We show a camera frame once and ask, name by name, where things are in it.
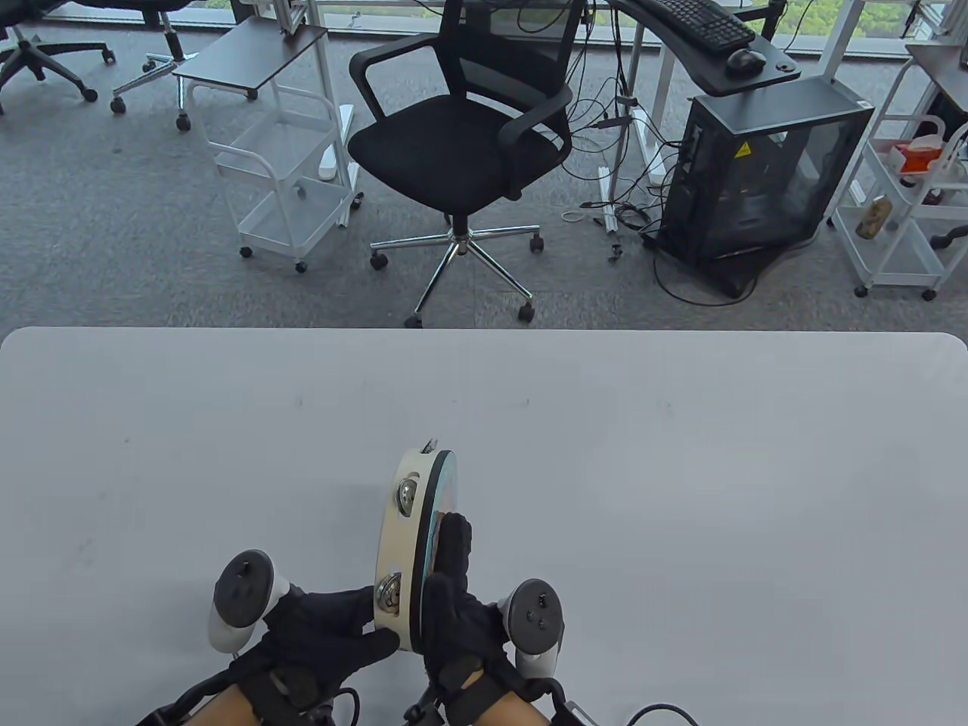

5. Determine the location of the white black hand controller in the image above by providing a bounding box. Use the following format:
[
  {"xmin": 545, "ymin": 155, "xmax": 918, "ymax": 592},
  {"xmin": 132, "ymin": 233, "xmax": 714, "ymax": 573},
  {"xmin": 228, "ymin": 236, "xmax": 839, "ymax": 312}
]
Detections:
[
  {"xmin": 208, "ymin": 549, "xmax": 293, "ymax": 655},
  {"xmin": 497, "ymin": 578, "xmax": 566, "ymax": 678}
]

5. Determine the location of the person's left hand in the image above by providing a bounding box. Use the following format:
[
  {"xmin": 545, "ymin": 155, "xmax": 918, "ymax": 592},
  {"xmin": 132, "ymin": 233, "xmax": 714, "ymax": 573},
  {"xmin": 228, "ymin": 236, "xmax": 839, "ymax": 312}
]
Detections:
[{"xmin": 227, "ymin": 585, "xmax": 402, "ymax": 712}]

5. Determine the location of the person's left forearm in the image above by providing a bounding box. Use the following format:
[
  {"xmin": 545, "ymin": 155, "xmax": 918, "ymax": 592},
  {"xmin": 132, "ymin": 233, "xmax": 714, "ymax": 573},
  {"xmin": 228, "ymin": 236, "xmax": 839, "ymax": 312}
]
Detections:
[{"xmin": 172, "ymin": 683, "xmax": 265, "ymax": 726}]

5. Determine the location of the black computer tower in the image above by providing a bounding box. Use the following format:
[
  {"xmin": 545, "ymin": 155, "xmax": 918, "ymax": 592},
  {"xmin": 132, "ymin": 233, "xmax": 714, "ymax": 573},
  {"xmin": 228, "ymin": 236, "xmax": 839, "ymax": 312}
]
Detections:
[{"xmin": 653, "ymin": 76, "xmax": 876, "ymax": 298}]

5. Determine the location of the black mesh office chair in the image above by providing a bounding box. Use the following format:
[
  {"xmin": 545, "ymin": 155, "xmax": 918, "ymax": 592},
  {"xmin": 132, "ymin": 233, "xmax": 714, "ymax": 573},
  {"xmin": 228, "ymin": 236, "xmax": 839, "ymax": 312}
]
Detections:
[{"xmin": 348, "ymin": 0, "xmax": 576, "ymax": 328}]

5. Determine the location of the office chair with chrome base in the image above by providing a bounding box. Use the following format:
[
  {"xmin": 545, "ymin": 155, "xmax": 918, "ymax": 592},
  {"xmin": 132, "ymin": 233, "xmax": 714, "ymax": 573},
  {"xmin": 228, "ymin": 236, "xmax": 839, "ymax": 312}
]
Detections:
[{"xmin": 110, "ymin": 0, "xmax": 202, "ymax": 116}]

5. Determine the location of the white black left hand controller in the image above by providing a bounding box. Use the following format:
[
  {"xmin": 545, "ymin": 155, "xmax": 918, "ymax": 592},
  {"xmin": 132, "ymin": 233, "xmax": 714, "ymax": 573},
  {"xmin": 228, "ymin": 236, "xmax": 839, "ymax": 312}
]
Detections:
[{"xmin": 208, "ymin": 549, "xmax": 293, "ymax": 655}]

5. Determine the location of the tangle of black floor cables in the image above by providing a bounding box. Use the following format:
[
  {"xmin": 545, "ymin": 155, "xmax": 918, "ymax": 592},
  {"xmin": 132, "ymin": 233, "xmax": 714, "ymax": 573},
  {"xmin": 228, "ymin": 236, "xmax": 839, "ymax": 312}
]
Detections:
[{"xmin": 561, "ymin": 0, "xmax": 759, "ymax": 308}]

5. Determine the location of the brown bottle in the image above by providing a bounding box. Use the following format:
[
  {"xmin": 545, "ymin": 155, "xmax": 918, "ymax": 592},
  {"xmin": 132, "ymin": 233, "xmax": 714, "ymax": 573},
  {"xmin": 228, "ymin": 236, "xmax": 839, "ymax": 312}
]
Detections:
[{"xmin": 855, "ymin": 194, "xmax": 895, "ymax": 242}]

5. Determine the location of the white desk leg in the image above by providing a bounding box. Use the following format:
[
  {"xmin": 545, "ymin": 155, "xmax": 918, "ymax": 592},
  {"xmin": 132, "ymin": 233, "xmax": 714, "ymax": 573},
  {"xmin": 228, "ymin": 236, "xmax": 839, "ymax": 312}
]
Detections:
[{"xmin": 306, "ymin": 0, "xmax": 365, "ymax": 228}]

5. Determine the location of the black desk with white legs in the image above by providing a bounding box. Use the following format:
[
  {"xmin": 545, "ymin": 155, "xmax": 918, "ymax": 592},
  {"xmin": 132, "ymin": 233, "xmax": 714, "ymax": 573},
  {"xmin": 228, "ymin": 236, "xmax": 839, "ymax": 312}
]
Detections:
[{"xmin": 596, "ymin": 0, "xmax": 802, "ymax": 232}]

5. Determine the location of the person's right forearm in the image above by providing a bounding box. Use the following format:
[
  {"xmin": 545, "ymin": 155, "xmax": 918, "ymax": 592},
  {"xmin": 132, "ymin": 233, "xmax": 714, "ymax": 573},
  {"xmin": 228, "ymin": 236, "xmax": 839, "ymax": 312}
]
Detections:
[{"xmin": 482, "ymin": 692, "xmax": 554, "ymax": 726}]

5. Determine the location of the white wire cart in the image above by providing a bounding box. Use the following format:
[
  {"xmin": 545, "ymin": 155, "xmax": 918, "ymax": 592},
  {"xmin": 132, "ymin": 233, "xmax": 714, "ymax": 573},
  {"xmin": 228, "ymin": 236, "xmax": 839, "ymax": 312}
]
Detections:
[{"xmin": 830, "ymin": 42, "xmax": 968, "ymax": 302}]

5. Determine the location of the black keyboard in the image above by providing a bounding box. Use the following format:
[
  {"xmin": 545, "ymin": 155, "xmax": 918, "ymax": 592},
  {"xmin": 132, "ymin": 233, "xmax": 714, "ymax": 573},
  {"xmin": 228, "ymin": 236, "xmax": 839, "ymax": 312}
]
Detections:
[{"xmin": 631, "ymin": 0, "xmax": 757, "ymax": 51}]

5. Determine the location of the person's right hand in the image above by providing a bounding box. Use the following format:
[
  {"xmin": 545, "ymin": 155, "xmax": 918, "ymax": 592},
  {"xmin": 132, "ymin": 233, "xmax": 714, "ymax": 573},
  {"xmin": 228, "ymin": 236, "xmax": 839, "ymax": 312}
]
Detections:
[{"xmin": 420, "ymin": 512, "xmax": 562, "ymax": 709}]

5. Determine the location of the white cart with dark top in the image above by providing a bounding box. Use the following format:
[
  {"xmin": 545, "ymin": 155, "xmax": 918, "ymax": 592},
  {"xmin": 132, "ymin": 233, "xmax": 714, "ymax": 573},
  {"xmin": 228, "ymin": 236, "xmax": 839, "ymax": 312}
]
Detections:
[{"xmin": 172, "ymin": 15, "xmax": 365, "ymax": 274}]

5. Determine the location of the cream wooden tambourine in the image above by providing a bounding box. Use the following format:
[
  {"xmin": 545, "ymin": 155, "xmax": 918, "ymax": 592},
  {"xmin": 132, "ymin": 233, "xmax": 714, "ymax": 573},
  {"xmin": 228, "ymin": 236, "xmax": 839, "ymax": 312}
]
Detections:
[{"xmin": 373, "ymin": 437, "xmax": 460, "ymax": 655}]

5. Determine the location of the white black right hand controller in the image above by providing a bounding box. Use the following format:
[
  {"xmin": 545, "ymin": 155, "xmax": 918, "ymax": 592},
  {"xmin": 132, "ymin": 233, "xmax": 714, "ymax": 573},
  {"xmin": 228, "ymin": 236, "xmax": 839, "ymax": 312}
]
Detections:
[{"xmin": 497, "ymin": 578, "xmax": 566, "ymax": 678}]

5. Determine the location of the aluminium frame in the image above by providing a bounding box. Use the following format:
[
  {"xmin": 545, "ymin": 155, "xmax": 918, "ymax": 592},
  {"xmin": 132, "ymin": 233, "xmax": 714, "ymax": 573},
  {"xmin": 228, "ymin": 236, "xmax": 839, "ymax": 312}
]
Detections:
[{"xmin": 256, "ymin": 0, "xmax": 312, "ymax": 36}]

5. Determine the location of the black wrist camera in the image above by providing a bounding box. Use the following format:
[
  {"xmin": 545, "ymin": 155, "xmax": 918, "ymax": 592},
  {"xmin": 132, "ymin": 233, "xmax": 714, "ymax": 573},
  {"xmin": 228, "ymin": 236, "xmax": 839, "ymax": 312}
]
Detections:
[
  {"xmin": 250, "ymin": 665, "xmax": 337, "ymax": 726},
  {"xmin": 403, "ymin": 683, "xmax": 448, "ymax": 726}
]

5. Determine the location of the red box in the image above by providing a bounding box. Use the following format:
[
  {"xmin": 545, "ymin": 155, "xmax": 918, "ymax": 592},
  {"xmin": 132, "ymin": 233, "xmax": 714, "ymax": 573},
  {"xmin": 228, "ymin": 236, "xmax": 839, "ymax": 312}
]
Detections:
[{"xmin": 888, "ymin": 136, "xmax": 946, "ymax": 175}]

